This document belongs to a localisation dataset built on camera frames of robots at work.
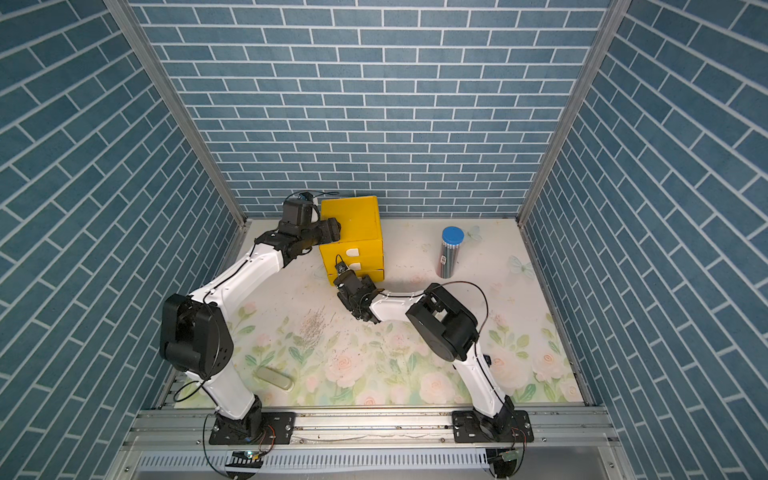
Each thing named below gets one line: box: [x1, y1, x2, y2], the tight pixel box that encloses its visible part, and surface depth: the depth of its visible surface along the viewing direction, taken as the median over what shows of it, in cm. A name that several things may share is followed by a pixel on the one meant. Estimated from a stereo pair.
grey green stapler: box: [255, 366, 295, 391], surface depth 81 cm
